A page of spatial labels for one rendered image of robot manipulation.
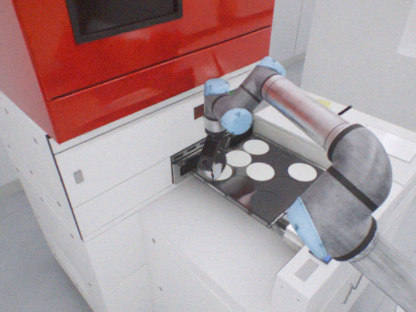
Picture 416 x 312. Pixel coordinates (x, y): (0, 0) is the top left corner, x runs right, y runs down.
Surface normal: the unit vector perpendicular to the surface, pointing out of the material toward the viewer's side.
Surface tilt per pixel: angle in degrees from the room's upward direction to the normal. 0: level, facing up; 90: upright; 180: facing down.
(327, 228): 61
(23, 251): 0
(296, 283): 0
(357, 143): 29
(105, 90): 90
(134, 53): 90
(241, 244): 0
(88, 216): 90
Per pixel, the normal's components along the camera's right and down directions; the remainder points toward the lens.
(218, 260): 0.00, -0.79
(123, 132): 0.70, 0.44
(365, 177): -0.20, -0.19
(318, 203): -0.59, -0.32
